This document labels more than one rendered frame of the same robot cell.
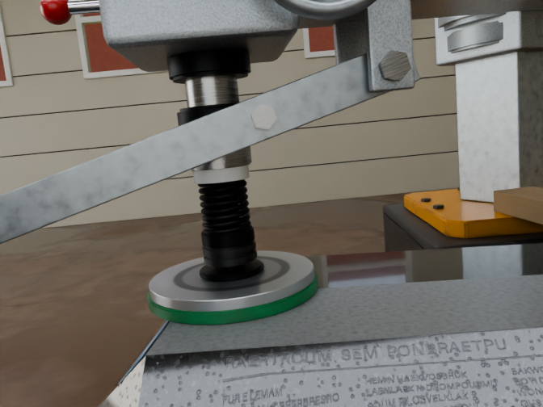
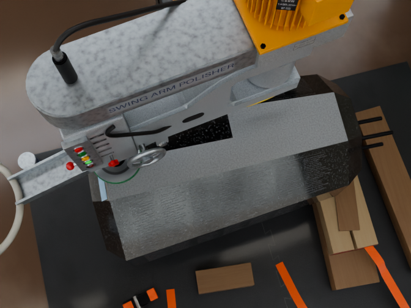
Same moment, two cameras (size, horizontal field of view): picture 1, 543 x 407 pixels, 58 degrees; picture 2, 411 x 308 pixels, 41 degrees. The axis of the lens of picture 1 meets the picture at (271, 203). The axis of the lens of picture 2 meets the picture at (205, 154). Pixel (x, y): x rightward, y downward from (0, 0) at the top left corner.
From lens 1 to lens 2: 2.12 m
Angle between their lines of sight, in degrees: 66
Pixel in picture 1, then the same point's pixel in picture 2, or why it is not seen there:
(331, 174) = not seen: outside the picture
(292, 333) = (140, 186)
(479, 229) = not seen: hidden behind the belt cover
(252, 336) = (132, 189)
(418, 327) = (169, 181)
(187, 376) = (120, 202)
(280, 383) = (141, 199)
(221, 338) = (125, 190)
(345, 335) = (153, 186)
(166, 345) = (112, 195)
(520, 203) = not seen: hidden behind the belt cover
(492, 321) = (186, 176)
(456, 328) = (178, 181)
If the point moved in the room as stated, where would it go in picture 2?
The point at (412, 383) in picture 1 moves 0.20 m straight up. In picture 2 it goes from (169, 194) to (166, 184)
